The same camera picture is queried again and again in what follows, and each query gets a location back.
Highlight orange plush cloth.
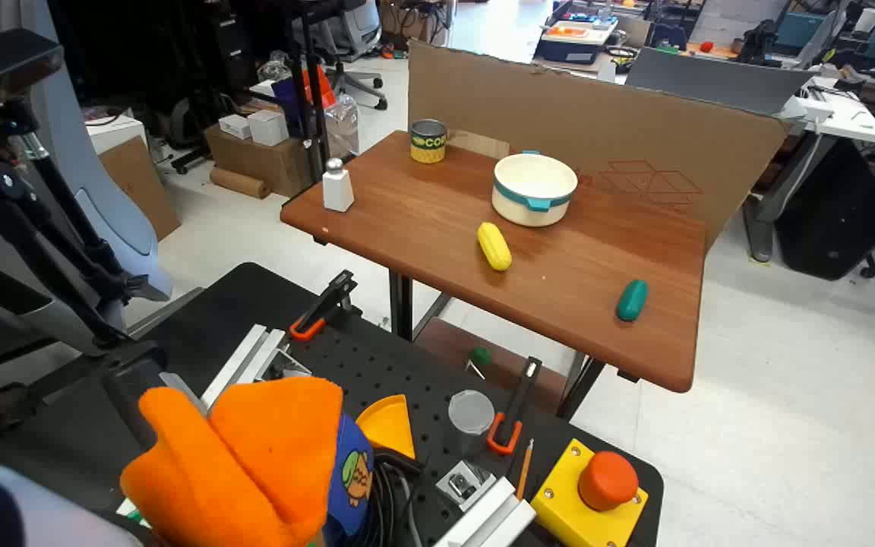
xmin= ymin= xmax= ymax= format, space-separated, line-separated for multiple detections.
xmin=118 ymin=374 xmax=347 ymax=547

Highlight blue grey fabric cover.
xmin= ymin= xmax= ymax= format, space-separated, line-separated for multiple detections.
xmin=0 ymin=0 xmax=177 ymax=297

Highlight yellow label tin can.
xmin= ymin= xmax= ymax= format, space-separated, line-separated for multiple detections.
xmin=408 ymin=116 xmax=454 ymax=168

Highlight grey round disc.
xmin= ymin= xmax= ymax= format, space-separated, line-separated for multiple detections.
xmin=446 ymin=385 xmax=499 ymax=436

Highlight green toy vegetable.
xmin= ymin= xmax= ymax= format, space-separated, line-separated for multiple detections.
xmin=614 ymin=275 xmax=654 ymax=324

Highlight yellow maize cob toy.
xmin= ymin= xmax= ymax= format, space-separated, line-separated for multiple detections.
xmin=473 ymin=219 xmax=517 ymax=274

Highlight orange wedge piece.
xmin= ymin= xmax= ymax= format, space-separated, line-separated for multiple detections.
xmin=354 ymin=391 xmax=420 ymax=461

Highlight aluminium extrusion bar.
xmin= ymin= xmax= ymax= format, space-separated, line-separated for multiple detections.
xmin=201 ymin=321 xmax=295 ymax=411
xmin=435 ymin=474 xmax=540 ymax=547

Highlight grey desk divider panel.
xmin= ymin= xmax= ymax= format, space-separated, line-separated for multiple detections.
xmin=627 ymin=45 xmax=815 ymax=116

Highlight yellow emergency stop box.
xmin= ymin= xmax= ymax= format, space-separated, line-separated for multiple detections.
xmin=528 ymin=436 xmax=652 ymax=547

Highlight brown wooden table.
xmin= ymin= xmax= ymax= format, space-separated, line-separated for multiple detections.
xmin=279 ymin=127 xmax=712 ymax=422

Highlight white bowl teal rim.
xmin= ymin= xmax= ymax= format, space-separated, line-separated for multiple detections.
xmin=488 ymin=148 xmax=580 ymax=232

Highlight black orange spring clamp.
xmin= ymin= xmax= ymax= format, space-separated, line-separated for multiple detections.
xmin=483 ymin=356 xmax=543 ymax=460
xmin=287 ymin=268 xmax=363 ymax=344

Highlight white foam boxes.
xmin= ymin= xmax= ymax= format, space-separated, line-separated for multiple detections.
xmin=215 ymin=102 xmax=293 ymax=148

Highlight white bag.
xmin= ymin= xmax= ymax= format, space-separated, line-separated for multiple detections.
xmin=323 ymin=92 xmax=365 ymax=160

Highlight blue cloth with logo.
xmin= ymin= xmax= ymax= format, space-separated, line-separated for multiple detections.
xmin=324 ymin=411 xmax=378 ymax=541

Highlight cardboard back panel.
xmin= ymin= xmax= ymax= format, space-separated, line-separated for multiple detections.
xmin=405 ymin=38 xmax=790 ymax=246

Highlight wooden pencil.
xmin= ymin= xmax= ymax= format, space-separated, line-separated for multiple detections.
xmin=515 ymin=433 xmax=539 ymax=500

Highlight grey office chair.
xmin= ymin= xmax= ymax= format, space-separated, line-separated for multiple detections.
xmin=318 ymin=0 xmax=392 ymax=111

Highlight open cardboard box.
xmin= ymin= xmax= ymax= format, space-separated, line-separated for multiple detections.
xmin=204 ymin=122 xmax=315 ymax=201

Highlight black office chair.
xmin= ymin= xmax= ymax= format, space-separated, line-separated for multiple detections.
xmin=771 ymin=136 xmax=875 ymax=283

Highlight small green knob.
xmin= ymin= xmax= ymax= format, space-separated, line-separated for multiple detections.
xmin=464 ymin=346 xmax=499 ymax=383

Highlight white top office desk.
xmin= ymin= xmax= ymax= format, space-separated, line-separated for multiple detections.
xmin=746 ymin=78 xmax=875 ymax=263

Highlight black cable bundle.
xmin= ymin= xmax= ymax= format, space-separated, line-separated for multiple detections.
xmin=365 ymin=454 xmax=432 ymax=547

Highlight black perforated base board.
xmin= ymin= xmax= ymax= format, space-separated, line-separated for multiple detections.
xmin=51 ymin=258 xmax=666 ymax=547

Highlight white salt shaker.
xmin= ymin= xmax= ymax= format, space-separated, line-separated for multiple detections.
xmin=318 ymin=155 xmax=360 ymax=216

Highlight black camera tripod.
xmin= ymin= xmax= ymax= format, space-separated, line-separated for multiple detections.
xmin=0 ymin=28 xmax=175 ymax=436

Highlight tall cardboard box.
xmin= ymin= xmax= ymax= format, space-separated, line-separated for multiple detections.
xmin=84 ymin=111 xmax=182 ymax=242

